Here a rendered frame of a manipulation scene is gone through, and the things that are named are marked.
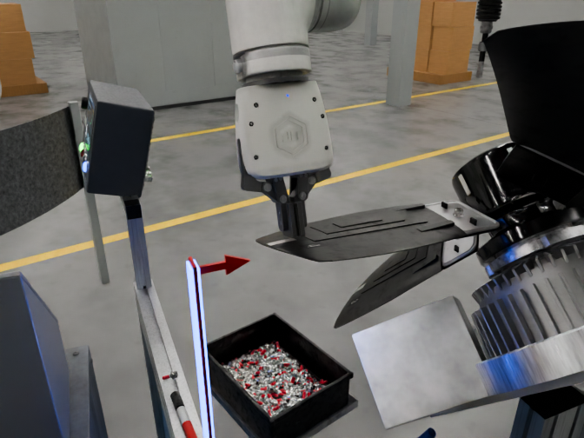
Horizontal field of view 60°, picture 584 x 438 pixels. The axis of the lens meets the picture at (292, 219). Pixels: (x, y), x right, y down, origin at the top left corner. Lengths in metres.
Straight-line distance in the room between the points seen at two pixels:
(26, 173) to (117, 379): 0.93
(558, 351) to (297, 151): 0.34
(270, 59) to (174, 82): 6.37
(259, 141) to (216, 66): 6.61
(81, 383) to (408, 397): 0.46
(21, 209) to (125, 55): 4.48
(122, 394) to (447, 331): 1.67
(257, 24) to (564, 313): 0.44
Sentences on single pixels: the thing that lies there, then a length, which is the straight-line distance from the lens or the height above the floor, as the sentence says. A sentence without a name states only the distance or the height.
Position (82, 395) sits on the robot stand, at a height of 0.93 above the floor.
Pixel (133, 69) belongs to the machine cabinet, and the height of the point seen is 0.54.
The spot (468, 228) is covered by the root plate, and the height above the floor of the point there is 1.18.
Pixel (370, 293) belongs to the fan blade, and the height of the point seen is 0.98.
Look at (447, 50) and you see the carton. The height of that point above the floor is 0.51.
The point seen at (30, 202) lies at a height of 0.62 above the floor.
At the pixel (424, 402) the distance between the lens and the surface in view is 0.71.
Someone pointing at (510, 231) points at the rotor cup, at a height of 1.18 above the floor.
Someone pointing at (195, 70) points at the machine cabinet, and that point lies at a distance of 7.00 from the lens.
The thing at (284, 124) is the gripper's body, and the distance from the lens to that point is 0.55.
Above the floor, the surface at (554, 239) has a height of 1.18.
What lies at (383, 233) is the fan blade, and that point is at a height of 1.19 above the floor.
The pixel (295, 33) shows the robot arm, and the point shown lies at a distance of 0.55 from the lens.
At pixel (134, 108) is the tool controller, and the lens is 1.06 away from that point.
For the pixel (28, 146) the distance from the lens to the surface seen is 2.36.
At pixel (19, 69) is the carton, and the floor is 0.36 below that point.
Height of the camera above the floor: 1.45
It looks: 25 degrees down
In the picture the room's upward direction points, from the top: straight up
